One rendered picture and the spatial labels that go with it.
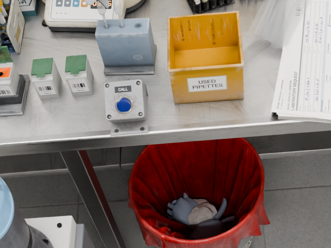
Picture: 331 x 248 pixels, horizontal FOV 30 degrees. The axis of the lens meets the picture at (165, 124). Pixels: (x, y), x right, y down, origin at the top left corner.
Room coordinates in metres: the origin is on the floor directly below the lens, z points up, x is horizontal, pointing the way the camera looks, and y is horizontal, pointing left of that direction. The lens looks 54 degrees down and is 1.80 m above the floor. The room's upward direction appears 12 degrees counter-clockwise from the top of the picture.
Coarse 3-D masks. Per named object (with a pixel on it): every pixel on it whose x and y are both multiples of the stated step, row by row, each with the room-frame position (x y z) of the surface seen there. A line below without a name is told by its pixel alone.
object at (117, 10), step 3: (114, 0) 0.84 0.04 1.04; (117, 0) 0.83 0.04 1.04; (114, 3) 0.83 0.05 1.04; (117, 3) 0.83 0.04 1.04; (120, 3) 0.83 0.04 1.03; (114, 6) 0.83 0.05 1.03; (117, 6) 0.83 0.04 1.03; (120, 6) 0.83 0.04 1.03; (114, 9) 0.83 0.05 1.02; (117, 9) 0.83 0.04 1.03; (120, 9) 0.83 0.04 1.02; (117, 12) 0.83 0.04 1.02; (120, 12) 0.83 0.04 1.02
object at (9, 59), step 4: (0, 48) 0.83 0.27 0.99; (4, 48) 0.83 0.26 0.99; (0, 52) 0.83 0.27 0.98; (4, 52) 0.83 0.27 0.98; (8, 52) 0.82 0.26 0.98; (0, 56) 0.83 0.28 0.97; (4, 56) 0.83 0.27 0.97; (8, 56) 0.83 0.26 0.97; (0, 60) 0.83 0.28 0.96; (4, 60) 0.83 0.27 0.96; (8, 60) 0.82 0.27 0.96; (12, 60) 0.82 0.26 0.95
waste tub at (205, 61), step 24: (168, 24) 0.81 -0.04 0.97; (192, 24) 0.82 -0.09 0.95; (216, 24) 0.82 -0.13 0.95; (168, 48) 0.76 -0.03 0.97; (192, 48) 0.82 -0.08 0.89; (216, 48) 0.81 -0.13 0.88; (240, 48) 0.72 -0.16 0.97; (192, 72) 0.70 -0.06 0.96; (216, 72) 0.69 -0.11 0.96; (240, 72) 0.68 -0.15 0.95; (192, 96) 0.70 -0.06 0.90; (216, 96) 0.69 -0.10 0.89; (240, 96) 0.68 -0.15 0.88
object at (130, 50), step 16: (96, 32) 0.83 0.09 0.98; (112, 32) 0.82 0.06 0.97; (128, 32) 0.81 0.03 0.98; (144, 32) 0.81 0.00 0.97; (112, 48) 0.82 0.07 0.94; (128, 48) 0.81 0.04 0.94; (144, 48) 0.80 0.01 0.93; (112, 64) 0.82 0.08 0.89; (128, 64) 0.81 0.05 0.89; (144, 64) 0.81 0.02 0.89
